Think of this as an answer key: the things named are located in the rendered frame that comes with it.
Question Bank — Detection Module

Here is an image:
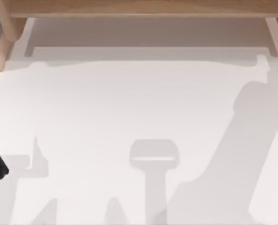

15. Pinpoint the wooden cupboard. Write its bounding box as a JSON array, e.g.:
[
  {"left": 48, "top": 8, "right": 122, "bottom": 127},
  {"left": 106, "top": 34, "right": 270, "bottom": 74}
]
[{"left": 0, "top": 0, "right": 29, "bottom": 72}]

